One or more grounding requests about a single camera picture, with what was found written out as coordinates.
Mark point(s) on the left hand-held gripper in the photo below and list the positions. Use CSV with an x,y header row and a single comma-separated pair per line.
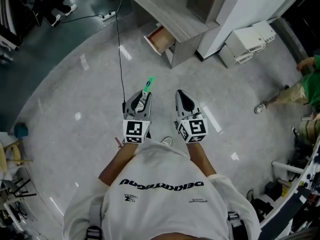
x,y
136,130

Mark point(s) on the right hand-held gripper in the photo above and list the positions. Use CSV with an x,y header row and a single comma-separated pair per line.
x,y
195,129

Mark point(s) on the green and white retail box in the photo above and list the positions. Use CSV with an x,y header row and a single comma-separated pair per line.
x,y
149,84

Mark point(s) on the wooden desk drawer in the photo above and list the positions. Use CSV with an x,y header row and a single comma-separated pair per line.
x,y
160,39

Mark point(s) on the person's left forearm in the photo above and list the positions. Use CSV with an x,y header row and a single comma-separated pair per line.
x,y
117,164

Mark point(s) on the person's right forearm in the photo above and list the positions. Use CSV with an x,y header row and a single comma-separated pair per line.
x,y
200,159

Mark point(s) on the white drawer cabinet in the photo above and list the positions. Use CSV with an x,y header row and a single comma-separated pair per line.
x,y
265,30
230,57
243,41

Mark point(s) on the person's white shoe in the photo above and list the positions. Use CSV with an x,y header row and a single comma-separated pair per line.
x,y
167,141

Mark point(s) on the person's white printed shirt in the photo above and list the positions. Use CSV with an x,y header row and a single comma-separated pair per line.
x,y
162,199

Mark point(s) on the white power strip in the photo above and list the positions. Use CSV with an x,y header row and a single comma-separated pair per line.
x,y
108,16

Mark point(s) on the grey wooden desk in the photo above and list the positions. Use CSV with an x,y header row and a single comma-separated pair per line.
x,y
162,11

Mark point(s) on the teal round stool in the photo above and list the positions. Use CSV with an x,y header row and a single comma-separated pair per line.
x,y
21,130

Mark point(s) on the green crate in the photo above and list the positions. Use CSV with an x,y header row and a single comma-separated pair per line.
x,y
310,131

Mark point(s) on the yellow small box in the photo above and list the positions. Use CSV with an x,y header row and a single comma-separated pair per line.
x,y
285,190

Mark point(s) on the wooden chair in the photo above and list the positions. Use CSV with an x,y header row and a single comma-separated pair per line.
x,y
15,156

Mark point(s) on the white curved counter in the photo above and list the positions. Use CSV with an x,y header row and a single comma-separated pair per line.
x,y
300,191

